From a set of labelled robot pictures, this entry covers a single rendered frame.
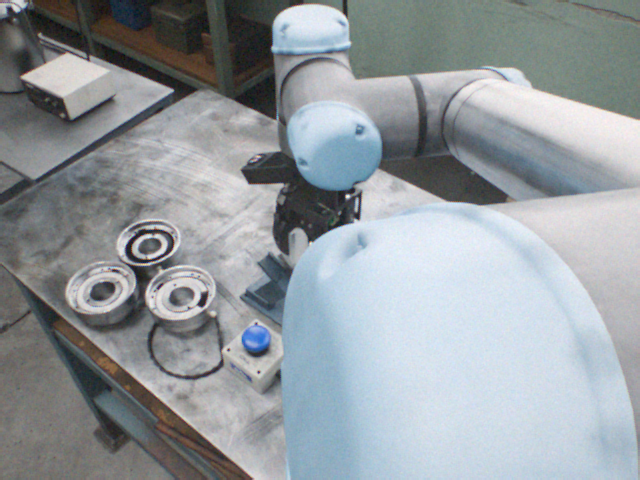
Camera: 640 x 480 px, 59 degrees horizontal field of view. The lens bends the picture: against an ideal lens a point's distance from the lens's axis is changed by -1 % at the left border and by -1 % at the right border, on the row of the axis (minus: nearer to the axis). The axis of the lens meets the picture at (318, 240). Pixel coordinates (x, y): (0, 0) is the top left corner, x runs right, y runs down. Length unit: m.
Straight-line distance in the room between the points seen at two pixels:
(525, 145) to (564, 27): 1.78
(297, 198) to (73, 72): 1.06
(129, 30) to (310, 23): 2.50
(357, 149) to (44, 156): 1.12
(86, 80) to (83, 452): 0.99
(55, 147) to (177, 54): 1.34
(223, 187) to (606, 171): 0.88
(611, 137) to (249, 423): 0.61
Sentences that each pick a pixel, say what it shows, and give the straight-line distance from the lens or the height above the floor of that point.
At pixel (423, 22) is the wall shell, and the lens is 2.37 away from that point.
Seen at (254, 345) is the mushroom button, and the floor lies 0.87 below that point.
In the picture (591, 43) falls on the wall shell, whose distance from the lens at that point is 2.14.
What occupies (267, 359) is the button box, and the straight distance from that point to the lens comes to 0.80.
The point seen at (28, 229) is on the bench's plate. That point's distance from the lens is 1.14.
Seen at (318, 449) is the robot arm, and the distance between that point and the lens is 0.16.
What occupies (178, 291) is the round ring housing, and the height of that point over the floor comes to 0.82.
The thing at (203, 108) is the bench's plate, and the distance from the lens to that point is 1.34.
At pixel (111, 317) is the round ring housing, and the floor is 0.82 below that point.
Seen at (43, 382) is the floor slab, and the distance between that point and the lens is 1.93.
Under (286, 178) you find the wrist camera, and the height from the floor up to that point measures 1.07.
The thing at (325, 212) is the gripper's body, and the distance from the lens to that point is 0.68.
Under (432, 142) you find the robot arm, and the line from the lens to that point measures 0.52.
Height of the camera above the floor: 1.52
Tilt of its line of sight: 46 degrees down
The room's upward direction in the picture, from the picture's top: straight up
